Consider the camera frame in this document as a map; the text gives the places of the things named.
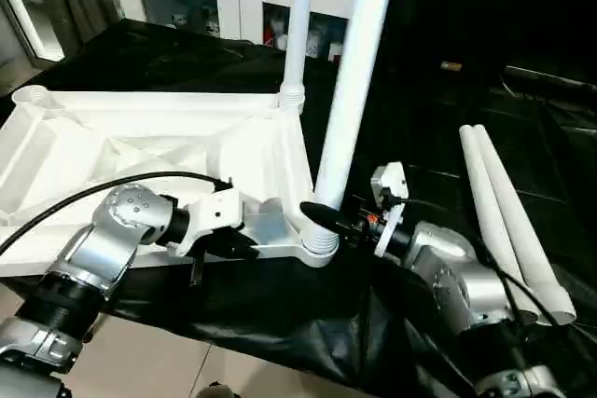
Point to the white plastic table leg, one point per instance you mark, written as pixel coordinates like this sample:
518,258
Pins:
485,193
522,221
298,16
359,53

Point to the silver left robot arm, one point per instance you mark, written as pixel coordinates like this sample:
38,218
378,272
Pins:
93,258

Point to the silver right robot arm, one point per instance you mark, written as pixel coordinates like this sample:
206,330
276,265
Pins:
457,277

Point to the black mat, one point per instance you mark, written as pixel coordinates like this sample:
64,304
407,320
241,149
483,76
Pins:
280,323

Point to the white plastic table top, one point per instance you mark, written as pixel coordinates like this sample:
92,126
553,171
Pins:
140,137

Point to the long black bar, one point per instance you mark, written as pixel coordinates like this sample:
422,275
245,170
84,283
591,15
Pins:
550,76

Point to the black case with yellow label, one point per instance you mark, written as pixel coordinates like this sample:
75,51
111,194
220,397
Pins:
513,6

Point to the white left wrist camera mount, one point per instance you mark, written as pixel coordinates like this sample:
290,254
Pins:
213,213

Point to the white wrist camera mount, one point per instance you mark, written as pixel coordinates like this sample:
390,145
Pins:
213,213
390,198

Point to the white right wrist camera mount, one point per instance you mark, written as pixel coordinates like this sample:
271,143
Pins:
390,198

